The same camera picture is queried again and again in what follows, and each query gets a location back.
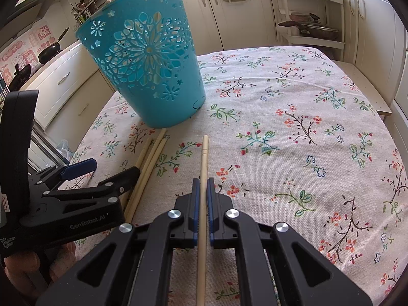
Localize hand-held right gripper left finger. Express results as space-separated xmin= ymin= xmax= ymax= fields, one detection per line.
xmin=35 ymin=177 xmax=201 ymax=306

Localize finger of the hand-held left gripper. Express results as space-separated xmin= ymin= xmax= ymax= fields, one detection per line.
xmin=30 ymin=158 xmax=97 ymax=195
xmin=43 ymin=166 xmax=141 ymax=214

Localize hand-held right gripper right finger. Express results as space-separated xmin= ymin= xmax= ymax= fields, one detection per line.
xmin=207 ymin=177 xmax=373 ymax=306

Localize pile of wooden chopsticks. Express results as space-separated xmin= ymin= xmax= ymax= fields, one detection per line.
xmin=123 ymin=128 xmax=169 ymax=224

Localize light bamboo chopstick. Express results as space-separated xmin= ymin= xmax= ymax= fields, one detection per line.
xmin=196 ymin=135 xmax=210 ymax=306

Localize teal perforated plastic basket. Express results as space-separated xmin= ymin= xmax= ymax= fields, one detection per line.
xmin=75 ymin=0 xmax=206 ymax=129

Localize person's left hand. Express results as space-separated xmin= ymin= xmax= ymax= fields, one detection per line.
xmin=3 ymin=242 xmax=77 ymax=296

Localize clear plastic bag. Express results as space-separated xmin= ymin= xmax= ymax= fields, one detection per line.
xmin=56 ymin=139 xmax=72 ymax=164

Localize black frying pan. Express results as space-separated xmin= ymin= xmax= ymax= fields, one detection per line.
xmin=8 ymin=64 xmax=33 ymax=92

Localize floral tablecloth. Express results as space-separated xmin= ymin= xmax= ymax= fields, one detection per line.
xmin=68 ymin=46 xmax=408 ymax=306

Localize pink patterned backsplash stickers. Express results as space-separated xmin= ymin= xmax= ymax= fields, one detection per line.
xmin=0 ymin=22 xmax=52 ymax=78

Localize black wok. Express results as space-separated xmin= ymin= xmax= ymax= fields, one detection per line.
xmin=37 ymin=27 xmax=70 ymax=65

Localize range hood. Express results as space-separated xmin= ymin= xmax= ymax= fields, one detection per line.
xmin=0 ymin=0 xmax=71 ymax=39

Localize cream base kitchen cabinets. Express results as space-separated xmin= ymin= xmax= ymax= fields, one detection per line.
xmin=19 ymin=0 xmax=408 ymax=154

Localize dark pan with lid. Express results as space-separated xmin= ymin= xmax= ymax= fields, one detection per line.
xmin=278 ymin=13 xmax=340 ymax=41

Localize white rolling cart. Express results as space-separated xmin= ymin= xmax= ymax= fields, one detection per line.
xmin=271 ymin=0 xmax=347 ymax=60

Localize wall utensil rack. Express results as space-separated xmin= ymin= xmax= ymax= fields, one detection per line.
xmin=70 ymin=0 xmax=119 ymax=27

